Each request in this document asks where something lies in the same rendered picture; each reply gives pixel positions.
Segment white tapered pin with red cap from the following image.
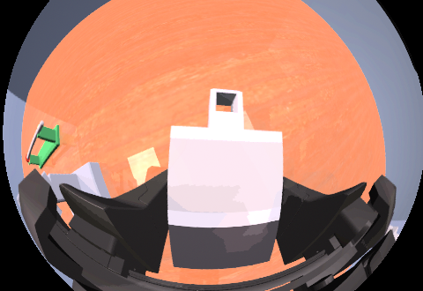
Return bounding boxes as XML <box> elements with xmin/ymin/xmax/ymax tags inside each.
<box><xmin>25</xmin><ymin>121</ymin><xmax>43</xmax><ymax>163</ymax></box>

